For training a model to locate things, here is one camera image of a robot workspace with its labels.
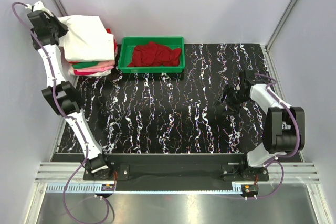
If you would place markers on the white printed t-shirt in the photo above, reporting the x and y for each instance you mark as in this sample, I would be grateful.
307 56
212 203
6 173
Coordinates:
86 40

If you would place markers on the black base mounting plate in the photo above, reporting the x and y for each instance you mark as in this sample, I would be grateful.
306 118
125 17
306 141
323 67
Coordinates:
188 171

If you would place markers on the green folded t-shirt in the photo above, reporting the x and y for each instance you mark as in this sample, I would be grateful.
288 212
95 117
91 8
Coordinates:
81 65

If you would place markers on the white slotted cable duct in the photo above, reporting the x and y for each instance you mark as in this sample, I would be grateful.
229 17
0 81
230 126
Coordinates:
118 188

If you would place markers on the green plastic bin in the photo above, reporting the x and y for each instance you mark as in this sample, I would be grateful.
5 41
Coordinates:
129 43

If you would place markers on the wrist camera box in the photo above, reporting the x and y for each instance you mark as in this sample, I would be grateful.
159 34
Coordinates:
38 10
248 78

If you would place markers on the aluminium frame rail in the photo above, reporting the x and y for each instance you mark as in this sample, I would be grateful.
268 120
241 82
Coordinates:
59 172

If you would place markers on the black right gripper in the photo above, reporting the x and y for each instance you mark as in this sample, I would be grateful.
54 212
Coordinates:
228 92

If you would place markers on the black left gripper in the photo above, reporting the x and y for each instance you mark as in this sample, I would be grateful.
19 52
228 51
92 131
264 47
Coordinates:
62 28

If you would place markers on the red folded t-shirt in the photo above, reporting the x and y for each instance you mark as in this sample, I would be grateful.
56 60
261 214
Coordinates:
109 31

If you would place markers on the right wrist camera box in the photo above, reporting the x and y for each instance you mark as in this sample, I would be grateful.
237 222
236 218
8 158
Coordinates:
248 78

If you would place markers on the dark red crumpled t-shirt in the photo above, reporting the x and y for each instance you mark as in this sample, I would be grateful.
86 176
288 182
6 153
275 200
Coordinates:
154 55

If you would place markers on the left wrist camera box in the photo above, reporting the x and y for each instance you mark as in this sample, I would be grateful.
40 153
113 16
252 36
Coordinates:
38 10

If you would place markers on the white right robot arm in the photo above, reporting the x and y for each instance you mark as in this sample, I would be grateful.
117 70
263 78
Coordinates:
284 127

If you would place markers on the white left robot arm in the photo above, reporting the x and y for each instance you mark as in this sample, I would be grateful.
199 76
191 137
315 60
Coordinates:
66 101

